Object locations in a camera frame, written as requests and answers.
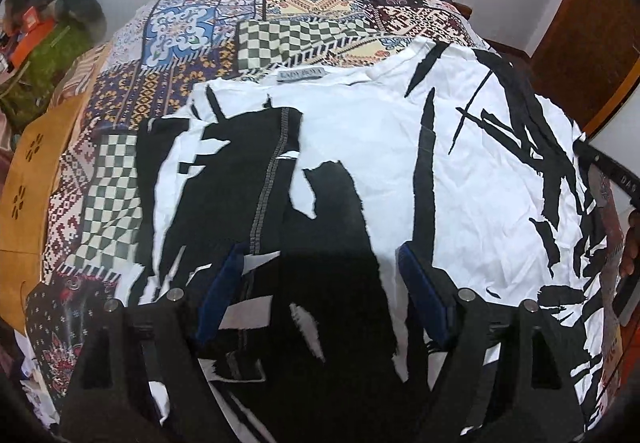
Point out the white black patterned shirt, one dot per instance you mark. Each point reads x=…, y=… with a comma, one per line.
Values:
x=360, y=123

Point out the green patterned bag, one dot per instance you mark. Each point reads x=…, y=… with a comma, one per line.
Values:
x=50, y=60

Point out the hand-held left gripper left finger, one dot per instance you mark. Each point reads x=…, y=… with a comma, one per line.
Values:
x=221, y=290

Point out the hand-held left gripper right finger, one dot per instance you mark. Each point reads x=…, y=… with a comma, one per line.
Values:
x=425, y=290

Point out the person's right hand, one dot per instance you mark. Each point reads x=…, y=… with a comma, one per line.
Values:
x=631, y=248

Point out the brown wooden wardrobe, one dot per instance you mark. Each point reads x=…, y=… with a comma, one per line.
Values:
x=590, y=23

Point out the orange box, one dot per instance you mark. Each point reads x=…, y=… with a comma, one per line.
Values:
x=31, y=39

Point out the striped beige cloth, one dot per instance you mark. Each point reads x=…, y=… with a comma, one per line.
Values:
x=82, y=73

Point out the patchwork printed bedspread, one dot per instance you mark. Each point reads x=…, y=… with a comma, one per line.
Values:
x=190, y=23

